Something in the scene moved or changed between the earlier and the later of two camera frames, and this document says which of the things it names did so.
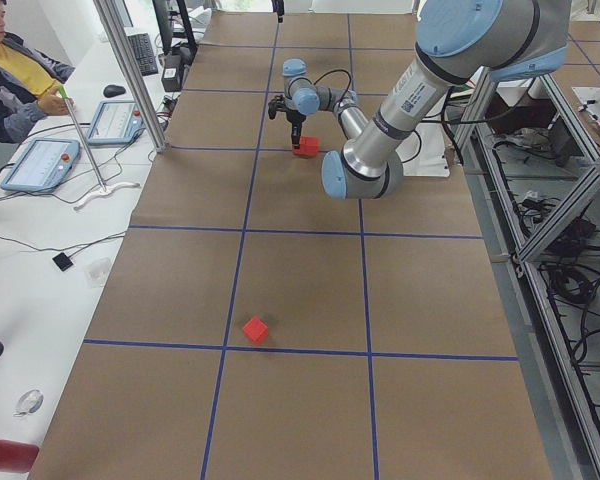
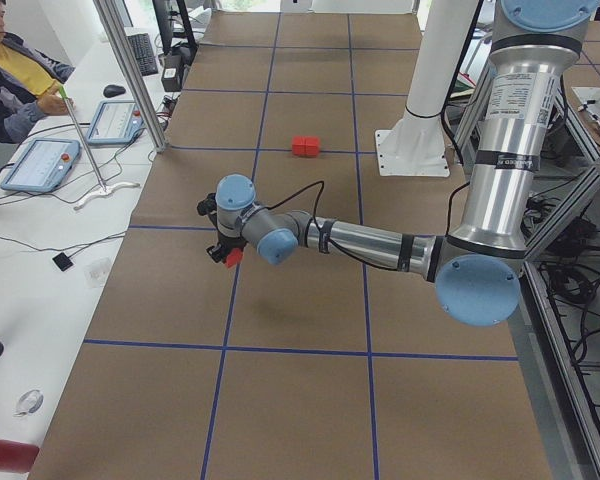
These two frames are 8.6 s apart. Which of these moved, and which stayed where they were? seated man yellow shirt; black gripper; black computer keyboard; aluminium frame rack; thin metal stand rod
Moved: black gripper
Stayed: aluminium frame rack; seated man yellow shirt; black computer keyboard; thin metal stand rod
